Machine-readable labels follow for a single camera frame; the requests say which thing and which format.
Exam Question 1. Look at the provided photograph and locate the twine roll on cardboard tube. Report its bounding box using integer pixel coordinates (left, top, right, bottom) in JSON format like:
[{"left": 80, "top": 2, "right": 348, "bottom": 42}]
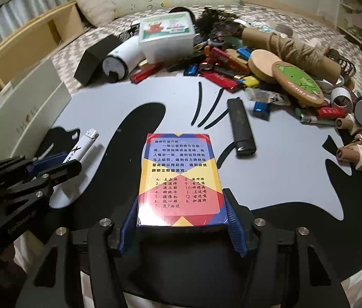
[{"left": 242, "top": 27, "right": 342, "bottom": 82}]

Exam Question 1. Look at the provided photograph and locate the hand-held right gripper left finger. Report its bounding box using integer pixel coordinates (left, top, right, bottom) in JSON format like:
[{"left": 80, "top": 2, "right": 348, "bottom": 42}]
[{"left": 15, "top": 196, "right": 143, "bottom": 308}]

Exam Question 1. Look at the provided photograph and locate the pile of colourful lighters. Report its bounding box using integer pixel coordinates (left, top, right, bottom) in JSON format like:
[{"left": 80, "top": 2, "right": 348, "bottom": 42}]
[{"left": 130, "top": 40, "right": 345, "bottom": 126}]

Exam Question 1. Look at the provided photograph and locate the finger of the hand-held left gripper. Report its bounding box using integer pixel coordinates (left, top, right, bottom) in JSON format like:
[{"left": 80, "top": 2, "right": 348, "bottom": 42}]
[
  {"left": 23, "top": 153, "right": 72, "bottom": 180},
  {"left": 31, "top": 159, "right": 82, "bottom": 199}
]

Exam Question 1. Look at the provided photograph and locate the white tape roll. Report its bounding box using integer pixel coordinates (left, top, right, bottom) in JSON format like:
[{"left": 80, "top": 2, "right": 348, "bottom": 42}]
[{"left": 331, "top": 87, "right": 355, "bottom": 113}]

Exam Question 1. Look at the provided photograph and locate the black lighter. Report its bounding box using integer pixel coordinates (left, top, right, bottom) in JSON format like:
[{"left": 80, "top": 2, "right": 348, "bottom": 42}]
[{"left": 227, "top": 98, "right": 257, "bottom": 158}]

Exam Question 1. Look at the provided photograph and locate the fluffy pink pillow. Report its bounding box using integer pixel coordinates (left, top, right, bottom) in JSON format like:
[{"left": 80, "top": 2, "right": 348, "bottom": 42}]
[{"left": 76, "top": 0, "right": 117, "bottom": 28}]

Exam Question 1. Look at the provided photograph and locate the white lighter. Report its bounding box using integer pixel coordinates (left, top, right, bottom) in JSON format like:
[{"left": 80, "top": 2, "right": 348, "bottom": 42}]
[{"left": 61, "top": 129, "right": 100, "bottom": 167}]

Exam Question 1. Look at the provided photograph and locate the dark scrunchie bundle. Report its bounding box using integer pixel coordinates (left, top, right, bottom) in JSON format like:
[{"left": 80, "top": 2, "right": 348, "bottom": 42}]
[{"left": 197, "top": 9, "right": 243, "bottom": 41}]

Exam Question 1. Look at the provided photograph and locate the white tumbler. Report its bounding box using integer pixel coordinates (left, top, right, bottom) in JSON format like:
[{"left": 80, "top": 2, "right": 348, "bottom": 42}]
[{"left": 102, "top": 35, "right": 146, "bottom": 82}]

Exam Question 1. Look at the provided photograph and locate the white storage box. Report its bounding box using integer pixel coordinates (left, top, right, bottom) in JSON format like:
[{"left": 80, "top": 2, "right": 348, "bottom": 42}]
[{"left": 0, "top": 58, "right": 72, "bottom": 161}]

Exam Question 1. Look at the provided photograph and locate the black cardboard box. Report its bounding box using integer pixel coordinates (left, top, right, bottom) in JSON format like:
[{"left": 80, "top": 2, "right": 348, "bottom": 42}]
[{"left": 73, "top": 35, "right": 122, "bottom": 86}]

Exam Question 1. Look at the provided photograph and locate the colourful card box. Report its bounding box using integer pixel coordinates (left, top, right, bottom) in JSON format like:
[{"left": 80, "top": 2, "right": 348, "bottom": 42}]
[{"left": 137, "top": 133, "right": 226, "bottom": 228}]

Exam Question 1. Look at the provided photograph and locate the cork coaster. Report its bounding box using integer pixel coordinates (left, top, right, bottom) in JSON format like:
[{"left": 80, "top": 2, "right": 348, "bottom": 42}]
[{"left": 248, "top": 50, "right": 284, "bottom": 81}]

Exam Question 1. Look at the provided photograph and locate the wooden bedside shelf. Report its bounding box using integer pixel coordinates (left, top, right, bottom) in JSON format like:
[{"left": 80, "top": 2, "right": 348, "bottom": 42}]
[{"left": 0, "top": 2, "right": 85, "bottom": 87}]

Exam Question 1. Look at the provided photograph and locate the green printed coaster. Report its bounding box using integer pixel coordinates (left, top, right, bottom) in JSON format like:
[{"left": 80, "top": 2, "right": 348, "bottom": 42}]
[{"left": 272, "top": 62, "right": 324, "bottom": 107}]

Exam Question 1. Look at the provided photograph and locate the white curtain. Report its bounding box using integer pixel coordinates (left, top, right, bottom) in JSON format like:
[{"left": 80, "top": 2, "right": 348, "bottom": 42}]
[{"left": 0, "top": 0, "right": 66, "bottom": 50}]

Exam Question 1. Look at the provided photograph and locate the group of small wooden stamps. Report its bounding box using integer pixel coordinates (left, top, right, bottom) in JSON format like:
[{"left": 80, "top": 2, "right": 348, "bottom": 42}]
[{"left": 335, "top": 117, "right": 362, "bottom": 171}]

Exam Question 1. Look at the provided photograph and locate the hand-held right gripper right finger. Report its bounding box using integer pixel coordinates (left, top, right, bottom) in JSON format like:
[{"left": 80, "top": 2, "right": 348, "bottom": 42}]
[{"left": 222, "top": 188, "right": 350, "bottom": 308}]

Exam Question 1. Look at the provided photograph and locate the black pouch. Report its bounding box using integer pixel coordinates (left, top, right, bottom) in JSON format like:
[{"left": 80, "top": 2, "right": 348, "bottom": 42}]
[{"left": 170, "top": 6, "right": 195, "bottom": 20}]

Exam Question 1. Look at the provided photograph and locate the small blue lighter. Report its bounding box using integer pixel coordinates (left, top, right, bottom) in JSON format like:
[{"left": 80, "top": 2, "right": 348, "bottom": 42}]
[{"left": 253, "top": 102, "right": 271, "bottom": 120}]

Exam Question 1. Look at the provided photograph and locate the checkered blanket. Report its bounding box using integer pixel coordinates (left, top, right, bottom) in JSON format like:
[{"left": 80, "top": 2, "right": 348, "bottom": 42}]
[{"left": 14, "top": 5, "right": 362, "bottom": 308}]

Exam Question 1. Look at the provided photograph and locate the clear plastic container green label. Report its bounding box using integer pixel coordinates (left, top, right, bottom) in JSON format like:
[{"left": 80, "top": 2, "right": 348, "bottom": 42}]
[{"left": 138, "top": 12, "right": 196, "bottom": 63}]

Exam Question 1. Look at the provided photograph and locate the grey and black cat mat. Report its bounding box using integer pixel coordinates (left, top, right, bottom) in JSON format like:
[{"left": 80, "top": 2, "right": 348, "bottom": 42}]
[{"left": 35, "top": 67, "right": 362, "bottom": 299}]

